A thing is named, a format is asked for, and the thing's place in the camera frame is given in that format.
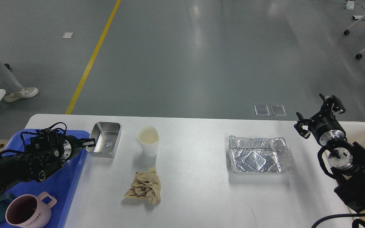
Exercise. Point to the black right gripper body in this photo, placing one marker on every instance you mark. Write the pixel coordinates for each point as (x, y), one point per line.
(325, 127)

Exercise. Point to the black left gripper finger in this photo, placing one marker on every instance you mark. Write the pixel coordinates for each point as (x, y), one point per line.
(87, 140)
(88, 144)

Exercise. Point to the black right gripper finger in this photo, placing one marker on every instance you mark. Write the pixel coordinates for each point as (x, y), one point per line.
(332, 106)
(303, 126)

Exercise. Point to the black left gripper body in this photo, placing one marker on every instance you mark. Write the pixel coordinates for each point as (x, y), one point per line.
(72, 147)

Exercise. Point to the stainless steel rectangular container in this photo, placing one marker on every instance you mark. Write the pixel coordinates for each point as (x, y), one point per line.
(107, 136)

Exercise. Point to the aluminium foil tray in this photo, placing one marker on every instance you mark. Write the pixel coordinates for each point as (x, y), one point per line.
(260, 155)

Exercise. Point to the pink HOME mug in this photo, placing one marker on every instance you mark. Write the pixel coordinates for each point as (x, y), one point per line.
(29, 211)

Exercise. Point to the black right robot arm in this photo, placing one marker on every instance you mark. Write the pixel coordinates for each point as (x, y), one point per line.
(339, 159)

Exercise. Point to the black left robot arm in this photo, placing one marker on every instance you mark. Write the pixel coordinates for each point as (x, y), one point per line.
(45, 152)

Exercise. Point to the right clear floor plate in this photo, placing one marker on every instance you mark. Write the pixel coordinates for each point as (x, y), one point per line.
(278, 110)

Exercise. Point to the clear floor plate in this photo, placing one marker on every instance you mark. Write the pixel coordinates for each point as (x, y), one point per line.
(278, 110)
(262, 110)

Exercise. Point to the blue plastic tray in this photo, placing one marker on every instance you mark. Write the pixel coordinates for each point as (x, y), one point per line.
(62, 184)

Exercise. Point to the left clear floor plate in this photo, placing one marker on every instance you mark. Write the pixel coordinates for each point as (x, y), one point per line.
(262, 110)

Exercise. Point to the white paper cup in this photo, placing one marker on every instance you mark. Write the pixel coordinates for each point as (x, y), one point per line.
(148, 138)

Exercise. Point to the crumpled brown paper napkin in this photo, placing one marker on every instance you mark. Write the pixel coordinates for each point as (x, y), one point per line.
(146, 185)

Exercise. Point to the person in grey trousers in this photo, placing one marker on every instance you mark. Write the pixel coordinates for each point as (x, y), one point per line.
(14, 90)

